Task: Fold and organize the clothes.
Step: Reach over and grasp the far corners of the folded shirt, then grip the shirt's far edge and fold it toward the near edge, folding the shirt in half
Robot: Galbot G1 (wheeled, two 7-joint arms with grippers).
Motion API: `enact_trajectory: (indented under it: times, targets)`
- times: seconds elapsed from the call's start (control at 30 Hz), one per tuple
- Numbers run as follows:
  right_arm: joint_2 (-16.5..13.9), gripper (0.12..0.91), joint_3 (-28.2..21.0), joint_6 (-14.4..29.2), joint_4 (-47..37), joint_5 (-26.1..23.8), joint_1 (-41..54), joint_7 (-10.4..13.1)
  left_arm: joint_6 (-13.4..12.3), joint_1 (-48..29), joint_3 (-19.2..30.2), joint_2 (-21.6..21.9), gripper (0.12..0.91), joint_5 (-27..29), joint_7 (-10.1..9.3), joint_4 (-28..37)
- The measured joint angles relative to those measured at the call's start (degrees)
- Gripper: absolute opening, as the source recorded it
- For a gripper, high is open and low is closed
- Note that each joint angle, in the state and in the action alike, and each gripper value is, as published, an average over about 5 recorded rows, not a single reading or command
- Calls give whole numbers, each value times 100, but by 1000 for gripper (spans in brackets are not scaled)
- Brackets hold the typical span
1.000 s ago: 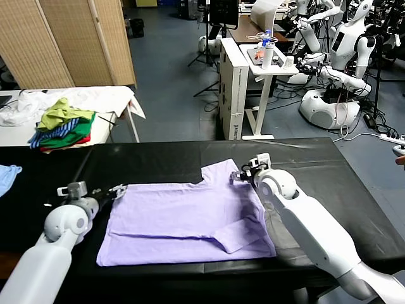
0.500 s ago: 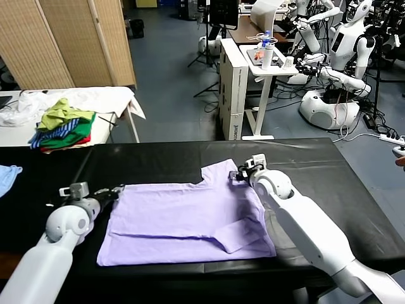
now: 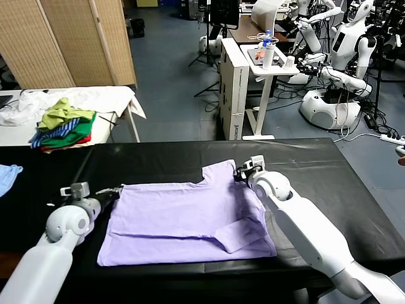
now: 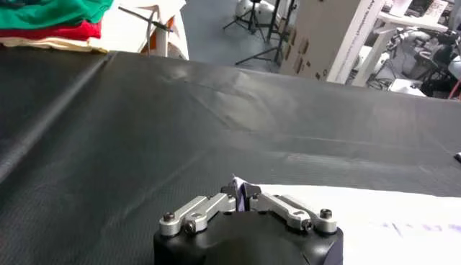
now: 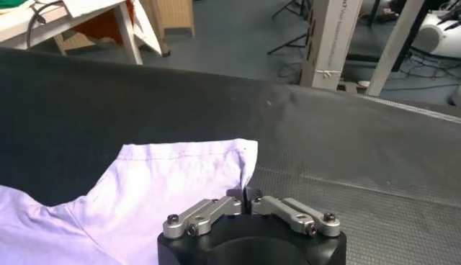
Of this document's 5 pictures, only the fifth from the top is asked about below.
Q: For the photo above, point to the black tripod stand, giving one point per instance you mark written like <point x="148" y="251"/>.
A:
<point x="288" y="43"/>
<point x="288" y="8"/>

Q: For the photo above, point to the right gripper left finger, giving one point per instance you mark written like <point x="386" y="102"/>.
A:
<point x="205" y="216"/>

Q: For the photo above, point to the white side table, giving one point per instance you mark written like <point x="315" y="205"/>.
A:
<point x="126" y="32"/>

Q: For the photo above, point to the lavender t-shirt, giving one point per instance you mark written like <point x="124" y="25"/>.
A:
<point x="108" y="216"/>

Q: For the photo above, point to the black vinyl table cover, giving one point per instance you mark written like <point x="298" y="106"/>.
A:
<point x="324" y="144"/>

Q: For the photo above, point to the tall white cardboard box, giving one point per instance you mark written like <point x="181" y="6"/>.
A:
<point x="331" y="43"/>

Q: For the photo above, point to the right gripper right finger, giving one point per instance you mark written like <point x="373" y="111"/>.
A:
<point x="288" y="212"/>

